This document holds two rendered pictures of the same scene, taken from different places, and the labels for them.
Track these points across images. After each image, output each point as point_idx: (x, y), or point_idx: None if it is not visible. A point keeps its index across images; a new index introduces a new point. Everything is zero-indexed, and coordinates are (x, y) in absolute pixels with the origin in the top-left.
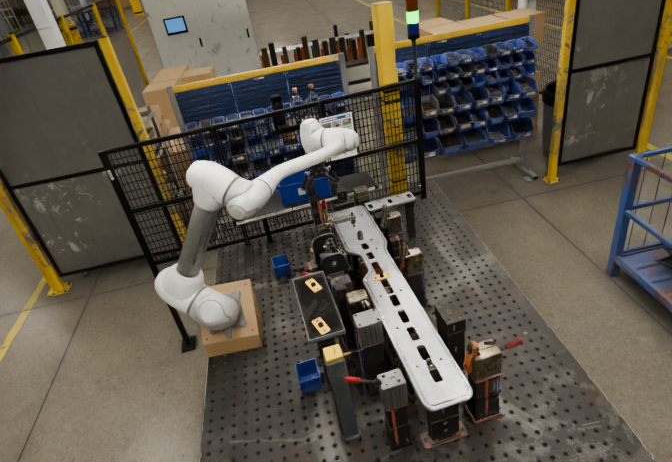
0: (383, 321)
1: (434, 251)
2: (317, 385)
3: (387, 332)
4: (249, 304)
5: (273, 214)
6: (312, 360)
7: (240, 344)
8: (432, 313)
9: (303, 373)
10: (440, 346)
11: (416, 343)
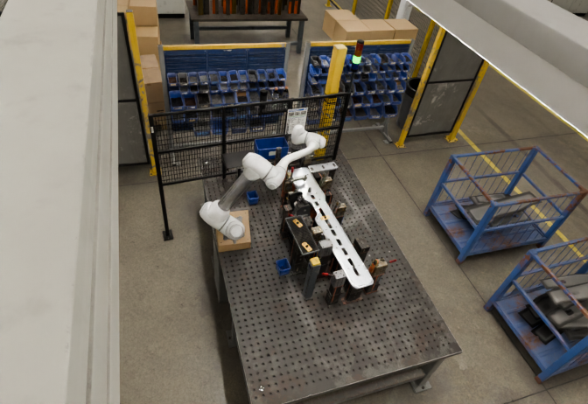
0: None
1: (342, 198)
2: (287, 272)
3: (332, 250)
4: (247, 225)
5: None
6: (284, 259)
7: (239, 246)
8: None
9: (278, 265)
10: (358, 259)
11: (346, 256)
